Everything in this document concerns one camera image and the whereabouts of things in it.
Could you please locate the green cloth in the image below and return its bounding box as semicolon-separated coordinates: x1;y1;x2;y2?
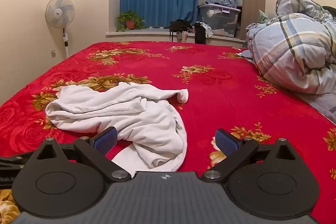
259;9;270;24

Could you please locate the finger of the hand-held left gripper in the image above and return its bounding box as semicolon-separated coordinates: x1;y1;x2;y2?
0;151;35;187

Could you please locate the black bag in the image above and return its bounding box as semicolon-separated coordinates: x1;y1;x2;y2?
169;19;195;42

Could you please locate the potted green plant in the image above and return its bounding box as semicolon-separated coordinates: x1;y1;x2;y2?
115;10;146;31

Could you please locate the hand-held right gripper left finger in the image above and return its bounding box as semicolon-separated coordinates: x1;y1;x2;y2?
34;126;131;183

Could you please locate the white cloth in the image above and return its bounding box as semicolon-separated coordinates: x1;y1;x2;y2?
201;22;214;38

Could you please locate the clear storage bin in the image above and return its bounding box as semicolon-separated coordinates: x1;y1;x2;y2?
198;4;241;38

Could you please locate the white window sill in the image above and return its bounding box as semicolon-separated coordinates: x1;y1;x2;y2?
106;28;246;43

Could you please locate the white shirt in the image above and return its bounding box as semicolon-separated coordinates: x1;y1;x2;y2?
45;81;189;172

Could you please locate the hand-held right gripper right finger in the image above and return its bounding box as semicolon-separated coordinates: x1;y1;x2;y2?
202;128;298;184

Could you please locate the plaid duvet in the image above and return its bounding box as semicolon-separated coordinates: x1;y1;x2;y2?
238;0;336;95

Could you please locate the black bottle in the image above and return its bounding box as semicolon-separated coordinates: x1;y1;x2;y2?
194;22;207;44

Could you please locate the red floral blanket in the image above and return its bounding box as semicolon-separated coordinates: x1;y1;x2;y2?
0;41;336;217

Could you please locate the grey bed sheet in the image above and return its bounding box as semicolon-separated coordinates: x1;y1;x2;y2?
301;93;336;125

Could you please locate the white standing fan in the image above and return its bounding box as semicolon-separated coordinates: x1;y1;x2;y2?
45;0;76;59

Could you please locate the blue clothes pile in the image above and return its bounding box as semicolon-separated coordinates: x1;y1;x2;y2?
205;0;238;8

